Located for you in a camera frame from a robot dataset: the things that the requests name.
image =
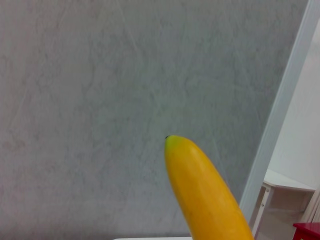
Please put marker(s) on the yellow banana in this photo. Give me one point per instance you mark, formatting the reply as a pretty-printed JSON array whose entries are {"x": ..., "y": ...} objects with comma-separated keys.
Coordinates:
[{"x": 205, "y": 195}]

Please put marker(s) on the white shelf furniture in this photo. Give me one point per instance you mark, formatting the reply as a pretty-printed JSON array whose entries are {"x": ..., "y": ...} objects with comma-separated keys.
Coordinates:
[{"x": 282, "y": 182}]

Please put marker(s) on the red box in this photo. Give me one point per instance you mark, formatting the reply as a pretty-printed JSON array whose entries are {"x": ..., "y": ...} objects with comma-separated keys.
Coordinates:
[{"x": 307, "y": 231}]

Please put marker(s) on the white partition frame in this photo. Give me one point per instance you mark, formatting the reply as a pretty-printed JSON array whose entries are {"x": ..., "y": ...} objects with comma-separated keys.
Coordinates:
[{"x": 287, "y": 95}]

